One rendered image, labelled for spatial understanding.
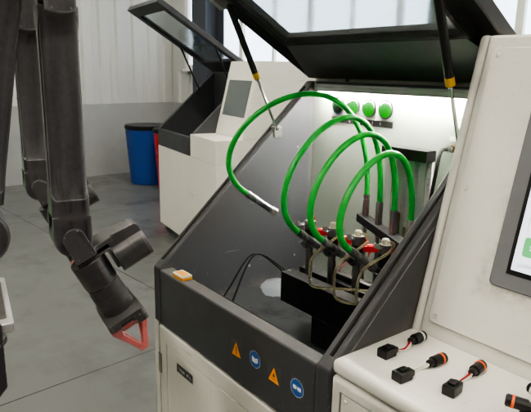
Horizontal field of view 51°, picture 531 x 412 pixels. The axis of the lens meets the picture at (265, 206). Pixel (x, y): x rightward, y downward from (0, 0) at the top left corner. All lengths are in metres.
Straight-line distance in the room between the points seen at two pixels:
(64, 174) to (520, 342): 0.80
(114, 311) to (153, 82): 7.73
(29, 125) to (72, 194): 0.44
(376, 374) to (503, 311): 0.25
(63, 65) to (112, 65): 7.45
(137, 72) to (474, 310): 7.67
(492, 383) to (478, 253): 0.23
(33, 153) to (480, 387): 1.00
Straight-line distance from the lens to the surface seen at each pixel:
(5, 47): 0.88
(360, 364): 1.03
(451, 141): 1.44
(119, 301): 0.97
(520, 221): 1.07
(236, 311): 1.28
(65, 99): 0.89
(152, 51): 8.63
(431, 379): 1.01
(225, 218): 1.62
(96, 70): 8.23
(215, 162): 4.10
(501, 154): 1.11
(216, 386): 1.41
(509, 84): 1.13
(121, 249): 0.95
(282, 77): 4.30
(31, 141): 1.32
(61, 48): 0.89
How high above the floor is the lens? 1.47
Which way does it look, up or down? 14 degrees down
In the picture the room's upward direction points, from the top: 1 degrees clockwise
